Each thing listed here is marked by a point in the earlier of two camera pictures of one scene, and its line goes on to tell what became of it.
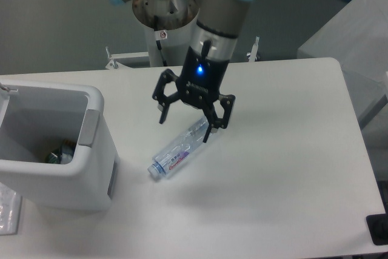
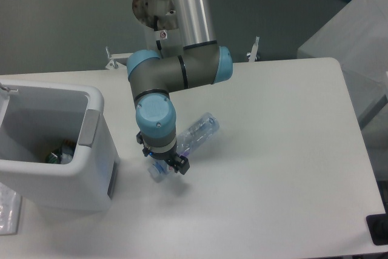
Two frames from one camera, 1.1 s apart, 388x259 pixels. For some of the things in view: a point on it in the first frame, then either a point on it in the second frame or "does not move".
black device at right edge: [377, 227] does not move
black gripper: [199, 86] to [168, 156]
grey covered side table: [356, 36] does not move
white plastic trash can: [56, 148] does not move
